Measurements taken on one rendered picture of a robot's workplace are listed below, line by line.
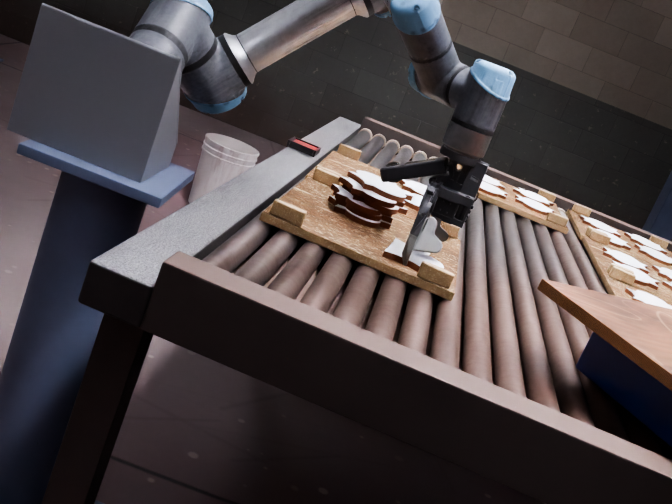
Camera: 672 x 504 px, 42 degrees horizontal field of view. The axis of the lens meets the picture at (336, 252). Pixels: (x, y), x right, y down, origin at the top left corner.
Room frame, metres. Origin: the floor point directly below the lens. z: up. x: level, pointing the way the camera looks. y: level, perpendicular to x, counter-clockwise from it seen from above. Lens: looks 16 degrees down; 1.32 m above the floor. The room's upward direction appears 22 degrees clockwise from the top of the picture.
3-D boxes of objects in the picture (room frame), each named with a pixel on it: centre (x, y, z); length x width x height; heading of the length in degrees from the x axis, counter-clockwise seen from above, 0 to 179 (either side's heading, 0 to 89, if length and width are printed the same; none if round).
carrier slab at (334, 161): (2.04, -0.06, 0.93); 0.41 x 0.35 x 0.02; 178
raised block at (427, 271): (1.41, -0.17, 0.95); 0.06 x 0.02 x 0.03; 86
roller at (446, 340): (2.01, -0.24, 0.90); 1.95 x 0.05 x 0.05; 177
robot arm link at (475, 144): (1.50, -0.13, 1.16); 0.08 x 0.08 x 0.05
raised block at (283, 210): (1.43, 0.10, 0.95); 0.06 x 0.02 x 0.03; 86
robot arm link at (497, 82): (1.50, -0.13, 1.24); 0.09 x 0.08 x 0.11; 46
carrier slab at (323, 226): (1.62, -0.05, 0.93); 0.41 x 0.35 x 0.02; 176
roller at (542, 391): (2.00, -0.39, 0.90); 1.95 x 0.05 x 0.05; 177
